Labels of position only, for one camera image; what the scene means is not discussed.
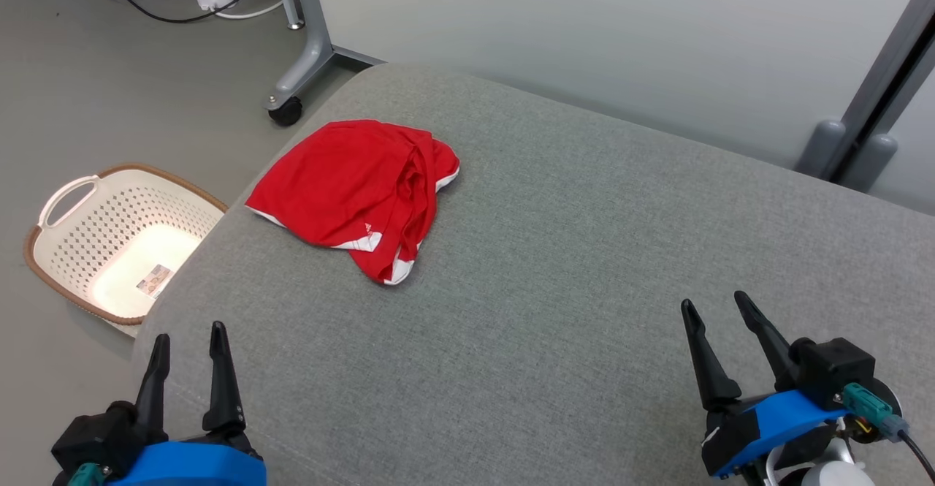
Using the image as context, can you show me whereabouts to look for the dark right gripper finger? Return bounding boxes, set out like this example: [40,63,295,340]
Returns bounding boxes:
[680,298,743,413]
[733,290,801,392]

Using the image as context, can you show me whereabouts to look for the paper label sticker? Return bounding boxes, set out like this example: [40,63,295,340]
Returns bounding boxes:
[135,264,174,299]

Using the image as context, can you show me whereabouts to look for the teal cable connector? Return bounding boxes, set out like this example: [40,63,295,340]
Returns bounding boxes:
[841,383,911,441]
[66,462,107,486]

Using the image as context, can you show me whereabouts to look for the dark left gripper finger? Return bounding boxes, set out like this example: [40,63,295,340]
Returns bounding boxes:
[202,320,246,437]
[134,333,172,444]

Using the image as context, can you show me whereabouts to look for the grey metal table leg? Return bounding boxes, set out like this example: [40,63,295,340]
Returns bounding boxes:
[264,0,385,110]

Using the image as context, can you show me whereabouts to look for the red and white jersey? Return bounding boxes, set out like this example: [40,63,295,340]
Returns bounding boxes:
[245,119,462,286]

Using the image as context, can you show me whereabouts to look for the grey metal partition post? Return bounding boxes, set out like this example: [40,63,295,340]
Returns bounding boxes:
[795,0,935,194]

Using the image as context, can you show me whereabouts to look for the black caster wheel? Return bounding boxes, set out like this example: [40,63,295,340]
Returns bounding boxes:
[267,95,304,128]

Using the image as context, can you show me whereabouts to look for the cream perforated laundry basket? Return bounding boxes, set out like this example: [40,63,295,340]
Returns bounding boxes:
[23,162,229,327]

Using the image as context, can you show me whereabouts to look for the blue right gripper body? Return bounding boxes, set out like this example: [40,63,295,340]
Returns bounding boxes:
[701,388,850,480]

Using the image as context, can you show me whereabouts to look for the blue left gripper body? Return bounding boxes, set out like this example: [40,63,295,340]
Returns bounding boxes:
[108,431,268,486]

